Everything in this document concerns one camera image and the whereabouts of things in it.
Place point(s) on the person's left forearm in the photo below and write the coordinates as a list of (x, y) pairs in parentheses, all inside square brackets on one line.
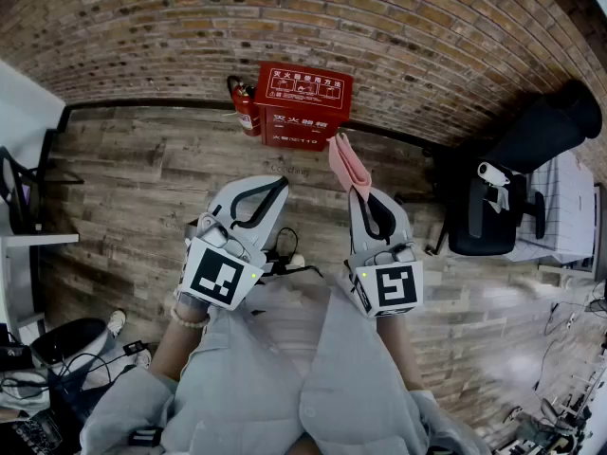
[(175, 349)]

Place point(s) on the red fire extinguisher box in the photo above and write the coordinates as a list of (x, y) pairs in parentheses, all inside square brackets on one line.
[(303, 121)]

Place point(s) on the person's right forearm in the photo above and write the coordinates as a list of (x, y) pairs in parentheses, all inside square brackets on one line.
[(398, 349)]

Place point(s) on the black power adapter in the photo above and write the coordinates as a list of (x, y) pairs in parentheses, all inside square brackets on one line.
[(134, 348)]

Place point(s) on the red fire extinguisher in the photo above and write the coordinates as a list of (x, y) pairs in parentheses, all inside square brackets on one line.
[(246, 116)]

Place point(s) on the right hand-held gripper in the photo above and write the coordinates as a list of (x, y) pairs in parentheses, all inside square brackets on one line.
[(396, 287)]

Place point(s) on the person's right white shoe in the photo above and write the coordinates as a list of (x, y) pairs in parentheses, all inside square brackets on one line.
[(297, 260)]

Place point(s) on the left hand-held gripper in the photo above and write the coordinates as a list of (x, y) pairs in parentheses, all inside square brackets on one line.
[(213, 278)]

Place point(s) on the grey black swivel chair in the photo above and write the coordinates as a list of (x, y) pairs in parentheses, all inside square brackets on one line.
[(66, 341)]

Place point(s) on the person's white trousers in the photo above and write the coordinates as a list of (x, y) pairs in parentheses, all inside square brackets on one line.
[(294, 311)]

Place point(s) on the white desk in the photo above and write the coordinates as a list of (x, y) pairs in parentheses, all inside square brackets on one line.
[(38, 240)]

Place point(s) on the pink wiping cloth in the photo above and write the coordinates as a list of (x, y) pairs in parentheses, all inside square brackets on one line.
[(348, 164)]

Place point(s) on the black monitor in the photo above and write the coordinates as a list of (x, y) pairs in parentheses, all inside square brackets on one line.
[(14, 206)]

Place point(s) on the black printed bag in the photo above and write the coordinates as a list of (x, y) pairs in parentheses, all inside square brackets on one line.
[(28, 431)]

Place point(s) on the white security camera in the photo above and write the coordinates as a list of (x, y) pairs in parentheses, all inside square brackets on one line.
[(488, 172)]

